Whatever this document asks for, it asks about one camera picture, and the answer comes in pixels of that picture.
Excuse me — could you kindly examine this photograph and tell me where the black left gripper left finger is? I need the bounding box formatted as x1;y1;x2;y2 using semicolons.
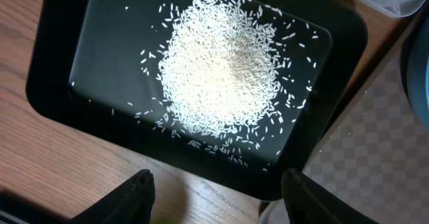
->
68;170;156;224

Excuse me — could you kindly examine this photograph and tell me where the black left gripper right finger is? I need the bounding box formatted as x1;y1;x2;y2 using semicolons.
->
282;168;377;224

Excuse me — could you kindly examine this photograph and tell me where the white rice pile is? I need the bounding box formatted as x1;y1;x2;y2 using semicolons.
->
68;0;319;173

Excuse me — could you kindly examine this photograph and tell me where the black plastic tray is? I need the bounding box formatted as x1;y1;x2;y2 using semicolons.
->
25;0;368;201

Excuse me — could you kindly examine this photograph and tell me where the dark blue plate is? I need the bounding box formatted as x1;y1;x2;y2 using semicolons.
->
406;17;428;129

